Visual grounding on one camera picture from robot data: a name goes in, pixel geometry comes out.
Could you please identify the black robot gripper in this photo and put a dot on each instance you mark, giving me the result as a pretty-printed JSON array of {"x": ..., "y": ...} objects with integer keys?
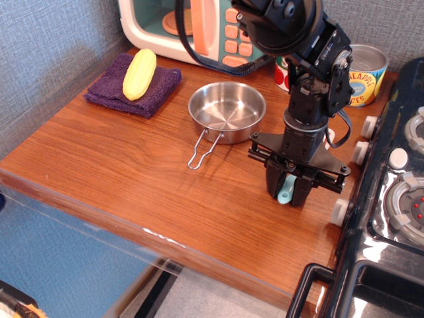
[{"x": 299, "y": 151}]

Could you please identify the white spatula with teal handle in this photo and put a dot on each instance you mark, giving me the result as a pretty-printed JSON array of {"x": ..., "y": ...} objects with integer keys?
[{"x": 285, "y": 195}]

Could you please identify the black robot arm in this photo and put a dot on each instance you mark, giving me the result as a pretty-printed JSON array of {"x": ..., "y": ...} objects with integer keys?
[{"x": 319, "y": 56}]

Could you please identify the white stove knob bottom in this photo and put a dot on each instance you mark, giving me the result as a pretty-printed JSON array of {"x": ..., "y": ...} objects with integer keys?
[{"x": 339, "y": 211}]

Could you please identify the white stove knob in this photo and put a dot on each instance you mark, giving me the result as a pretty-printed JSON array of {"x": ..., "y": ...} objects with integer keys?
[
  {"x": 368, "y": 126},
  {"x": 360, "y": 151},
  {"x": 339, "y": 211}
]

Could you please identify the white stove knob middle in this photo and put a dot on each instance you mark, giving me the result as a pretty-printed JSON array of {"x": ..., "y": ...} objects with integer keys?
[{"x": 360, "y": 151}]

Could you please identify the white stove knob top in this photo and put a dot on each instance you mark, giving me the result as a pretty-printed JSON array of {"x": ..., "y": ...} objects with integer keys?
[{"x": 368, "y": 126}]

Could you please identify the black toy stove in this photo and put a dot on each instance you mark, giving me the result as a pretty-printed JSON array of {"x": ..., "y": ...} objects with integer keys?
[{"x": 379, "y": 271}]

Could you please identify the stainless steel pan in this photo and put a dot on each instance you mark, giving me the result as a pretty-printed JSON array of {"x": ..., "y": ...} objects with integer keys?
[{"x": 225, "y": 112}]

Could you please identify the tomato sauce can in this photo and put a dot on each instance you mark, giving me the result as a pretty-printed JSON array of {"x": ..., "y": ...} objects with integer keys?
[{"x": 285, "y": 74}]

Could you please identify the pineapple slices can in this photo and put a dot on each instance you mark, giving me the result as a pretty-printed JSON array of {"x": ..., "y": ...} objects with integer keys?
[{"x": 367, "y": 71}]

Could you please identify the teal toy microwave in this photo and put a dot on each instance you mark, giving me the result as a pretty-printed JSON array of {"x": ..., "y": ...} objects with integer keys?
[{"x": 211, "y": 28}]

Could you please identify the yellow toy corn cob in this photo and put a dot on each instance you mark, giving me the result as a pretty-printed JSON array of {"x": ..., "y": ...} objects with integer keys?
[{"x": 139, "y": 74}]

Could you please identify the purple folded towel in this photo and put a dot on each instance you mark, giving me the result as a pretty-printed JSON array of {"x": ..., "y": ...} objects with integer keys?
[{"x": 108, "y": 89}]

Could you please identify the orange plush object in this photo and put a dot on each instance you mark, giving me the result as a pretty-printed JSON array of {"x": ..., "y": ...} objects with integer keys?
[{"x": 27, "y": 311}]

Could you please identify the black oven door handle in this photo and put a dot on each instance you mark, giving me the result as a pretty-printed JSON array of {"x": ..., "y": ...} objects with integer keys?
[{"x": 311, "y": 273}]

